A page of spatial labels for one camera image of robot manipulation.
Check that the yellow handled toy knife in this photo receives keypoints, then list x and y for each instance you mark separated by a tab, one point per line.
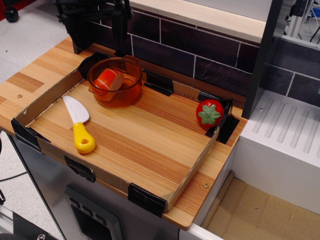
83	140

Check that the orange transparent plastic pot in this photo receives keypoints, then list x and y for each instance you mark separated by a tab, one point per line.
130	90

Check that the red toy tomato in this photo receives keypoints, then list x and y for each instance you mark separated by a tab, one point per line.
209	113

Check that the cardboard fence with black tape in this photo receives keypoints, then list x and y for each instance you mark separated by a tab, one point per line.
154	152

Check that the black caster wheel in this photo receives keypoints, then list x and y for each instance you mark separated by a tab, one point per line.
11	14

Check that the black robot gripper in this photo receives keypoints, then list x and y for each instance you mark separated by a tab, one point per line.
77	14

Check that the salmon sushi toy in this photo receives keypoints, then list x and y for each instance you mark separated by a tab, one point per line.
110	80

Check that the white toy sink unit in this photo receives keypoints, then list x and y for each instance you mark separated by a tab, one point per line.
278	150

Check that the grey toy oven front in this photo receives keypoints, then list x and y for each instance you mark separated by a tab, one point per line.
82	208

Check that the dark grey cabinet post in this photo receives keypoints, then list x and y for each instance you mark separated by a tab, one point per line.
264	60

